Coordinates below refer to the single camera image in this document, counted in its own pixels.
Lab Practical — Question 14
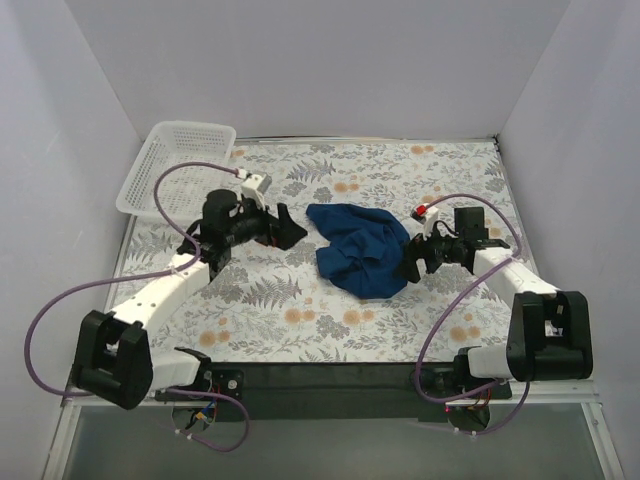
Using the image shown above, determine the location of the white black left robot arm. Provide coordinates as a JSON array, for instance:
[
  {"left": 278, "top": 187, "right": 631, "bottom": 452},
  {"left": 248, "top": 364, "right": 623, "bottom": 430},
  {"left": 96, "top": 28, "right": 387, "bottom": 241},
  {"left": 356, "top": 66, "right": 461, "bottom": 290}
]
[{"left": 71, "top": 189, "right": 307, "bottom": 410}]

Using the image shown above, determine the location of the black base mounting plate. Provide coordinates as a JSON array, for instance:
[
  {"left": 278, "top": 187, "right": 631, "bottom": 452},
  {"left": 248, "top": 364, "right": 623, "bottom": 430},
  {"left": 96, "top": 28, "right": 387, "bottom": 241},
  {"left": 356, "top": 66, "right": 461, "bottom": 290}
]
[{"left": 154, "top": 362, "right": 514, "bottom": 424}]

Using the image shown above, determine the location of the aluminium frame rail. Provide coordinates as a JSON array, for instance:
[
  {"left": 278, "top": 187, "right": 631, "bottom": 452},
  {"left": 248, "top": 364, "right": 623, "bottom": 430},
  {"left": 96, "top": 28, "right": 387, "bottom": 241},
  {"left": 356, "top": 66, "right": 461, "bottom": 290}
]
[{"left": 60, "top": 380, "right": 602, "bottom": 407}]

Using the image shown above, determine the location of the floral patterned tablecloth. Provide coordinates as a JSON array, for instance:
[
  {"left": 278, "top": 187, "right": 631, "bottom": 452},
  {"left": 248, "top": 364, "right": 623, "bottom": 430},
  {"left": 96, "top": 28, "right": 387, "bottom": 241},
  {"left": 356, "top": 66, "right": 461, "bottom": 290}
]
[{"left": 101, "top": 142, "right": 570, "bottom": 365}]

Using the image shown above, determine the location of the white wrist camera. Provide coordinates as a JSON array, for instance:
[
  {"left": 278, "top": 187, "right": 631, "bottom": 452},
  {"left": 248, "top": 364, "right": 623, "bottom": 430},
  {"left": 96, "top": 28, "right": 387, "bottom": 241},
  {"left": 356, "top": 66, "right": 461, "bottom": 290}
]
[
  {"left": 236, "top": 169, "right": 272, "bottom": 210},
  {"left": 410, "top": 204, "right": 439, "bottom": 237}
]

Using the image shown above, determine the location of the white plastic basket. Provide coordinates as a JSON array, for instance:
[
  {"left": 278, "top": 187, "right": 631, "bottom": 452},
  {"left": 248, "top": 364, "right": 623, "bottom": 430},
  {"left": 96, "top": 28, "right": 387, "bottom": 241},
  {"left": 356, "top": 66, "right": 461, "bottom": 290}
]
[{"left": 116, "top": 121, "right": 236, "bottom": 224}]

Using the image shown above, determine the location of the blue printed t-shirt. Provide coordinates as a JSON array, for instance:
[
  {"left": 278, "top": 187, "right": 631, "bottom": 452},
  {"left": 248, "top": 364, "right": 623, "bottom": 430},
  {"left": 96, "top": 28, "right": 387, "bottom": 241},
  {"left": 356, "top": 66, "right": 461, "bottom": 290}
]
[{"left": 306, "top": 204, "right": 409, "bottom": 300}]

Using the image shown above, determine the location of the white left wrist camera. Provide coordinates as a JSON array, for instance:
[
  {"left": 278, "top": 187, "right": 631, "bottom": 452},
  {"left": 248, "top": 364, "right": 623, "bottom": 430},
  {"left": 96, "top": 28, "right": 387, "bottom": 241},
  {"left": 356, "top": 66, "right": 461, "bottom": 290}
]
[{"left": 236, "top": 169, "right": 272, "bottom": 210}]

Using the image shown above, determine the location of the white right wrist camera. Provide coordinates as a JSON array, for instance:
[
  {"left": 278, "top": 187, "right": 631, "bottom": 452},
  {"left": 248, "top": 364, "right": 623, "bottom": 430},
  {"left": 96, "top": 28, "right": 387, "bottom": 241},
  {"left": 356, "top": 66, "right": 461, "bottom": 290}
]
[{"left": 410, "top": 204, "right": 439, "bottom": 237}]

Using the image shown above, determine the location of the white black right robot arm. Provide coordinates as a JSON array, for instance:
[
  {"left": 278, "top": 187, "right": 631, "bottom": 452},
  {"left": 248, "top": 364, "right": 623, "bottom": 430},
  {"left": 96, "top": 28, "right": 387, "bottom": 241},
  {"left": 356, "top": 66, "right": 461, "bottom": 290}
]
[{"left": 397, "top": 204, "right": 593, "bottom": 398}]

